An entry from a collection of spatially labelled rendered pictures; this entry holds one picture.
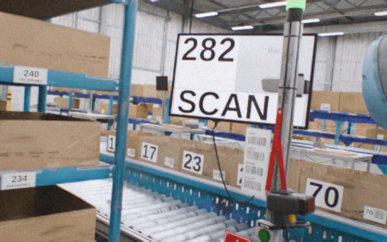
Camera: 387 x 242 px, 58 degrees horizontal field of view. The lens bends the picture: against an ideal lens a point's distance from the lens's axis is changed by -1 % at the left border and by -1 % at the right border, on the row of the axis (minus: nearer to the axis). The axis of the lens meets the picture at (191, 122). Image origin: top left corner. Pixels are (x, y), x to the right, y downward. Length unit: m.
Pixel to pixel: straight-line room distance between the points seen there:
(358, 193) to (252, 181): 0.62
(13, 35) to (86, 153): 0.29
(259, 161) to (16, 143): 0.65
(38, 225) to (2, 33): 0.39
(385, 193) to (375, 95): 1.03
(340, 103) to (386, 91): 5.89
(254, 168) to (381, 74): 0.60
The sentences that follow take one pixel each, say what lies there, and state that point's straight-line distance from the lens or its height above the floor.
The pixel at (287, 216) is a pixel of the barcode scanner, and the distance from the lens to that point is 0.99.
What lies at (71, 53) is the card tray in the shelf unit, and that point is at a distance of 0.81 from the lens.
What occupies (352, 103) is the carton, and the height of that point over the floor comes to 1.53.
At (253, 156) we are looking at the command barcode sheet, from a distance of 1.07.
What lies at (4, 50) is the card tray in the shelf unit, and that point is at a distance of 0.76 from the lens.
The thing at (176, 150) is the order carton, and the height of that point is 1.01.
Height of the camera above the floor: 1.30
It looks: 3 degrees down
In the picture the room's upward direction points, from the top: 5 degrees clockwise
